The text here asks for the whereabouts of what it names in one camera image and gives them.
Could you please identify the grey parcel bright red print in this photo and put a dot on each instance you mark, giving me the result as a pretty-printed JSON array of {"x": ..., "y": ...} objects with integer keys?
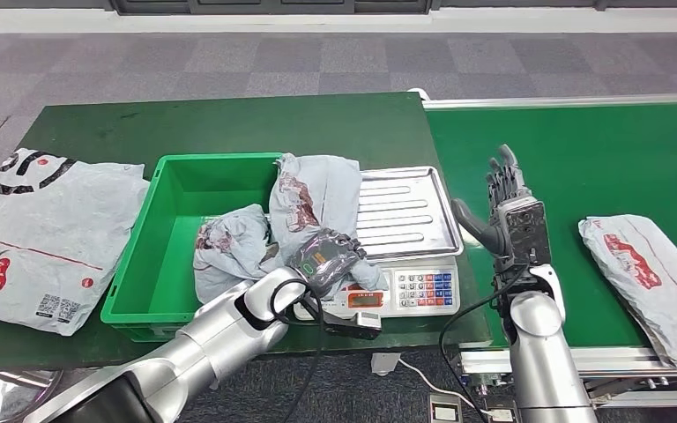
[{"x": 659, "y": 292}]

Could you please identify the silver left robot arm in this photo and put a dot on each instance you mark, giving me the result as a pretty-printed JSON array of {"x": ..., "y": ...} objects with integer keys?
[{"x": 198, "y": 350}]

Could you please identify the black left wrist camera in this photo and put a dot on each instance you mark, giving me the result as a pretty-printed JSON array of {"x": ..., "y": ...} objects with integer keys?
[{"x": 344, "y": 324}]

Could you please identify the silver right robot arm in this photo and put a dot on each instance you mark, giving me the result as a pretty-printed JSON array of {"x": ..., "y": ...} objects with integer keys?
[{"x": 543, "y": 362}]

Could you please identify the large flat printed mailer bag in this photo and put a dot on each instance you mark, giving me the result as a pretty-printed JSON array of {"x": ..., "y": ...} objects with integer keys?
[{"x": 40, "y": 222}]

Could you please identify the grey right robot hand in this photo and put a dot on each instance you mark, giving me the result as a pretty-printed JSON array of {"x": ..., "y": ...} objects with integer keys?
[{"x": 493, "y": 239}]

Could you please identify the small grey parcel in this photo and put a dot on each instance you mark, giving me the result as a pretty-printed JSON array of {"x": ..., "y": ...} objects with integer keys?
[{"x": 233, "y": 251}]

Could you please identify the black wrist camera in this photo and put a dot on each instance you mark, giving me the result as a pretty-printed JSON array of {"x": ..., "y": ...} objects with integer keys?
[
  {"x": 525, "y": 230},
  {"x": 344, "y": 324}
]

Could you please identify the large grey parcel brown print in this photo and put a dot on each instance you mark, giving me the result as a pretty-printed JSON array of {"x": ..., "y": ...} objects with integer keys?
[{"x": 321, "y": 192}]

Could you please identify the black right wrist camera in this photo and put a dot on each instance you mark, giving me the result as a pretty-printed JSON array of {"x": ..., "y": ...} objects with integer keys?
[{"x": 525, "y": 230}]

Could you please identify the white scale with steel pan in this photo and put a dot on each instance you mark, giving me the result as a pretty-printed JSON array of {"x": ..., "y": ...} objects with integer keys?
[{"x": 403, "y": 210}]

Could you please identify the green plastic bin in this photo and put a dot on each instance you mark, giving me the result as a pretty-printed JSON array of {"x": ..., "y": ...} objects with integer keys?
[{"x": 157, "y": 245}]

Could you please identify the green conveyor belt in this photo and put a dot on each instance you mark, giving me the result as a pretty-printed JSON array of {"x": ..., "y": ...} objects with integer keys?
[{"x": 578, "y": 152}]

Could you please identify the white power plug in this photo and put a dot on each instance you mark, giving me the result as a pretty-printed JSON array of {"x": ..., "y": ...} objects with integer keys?
[{"x": 502, "y": 415}]

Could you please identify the white table foot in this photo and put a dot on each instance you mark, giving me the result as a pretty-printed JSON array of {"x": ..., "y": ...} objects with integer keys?
[{"x": 384, "y": 364}]

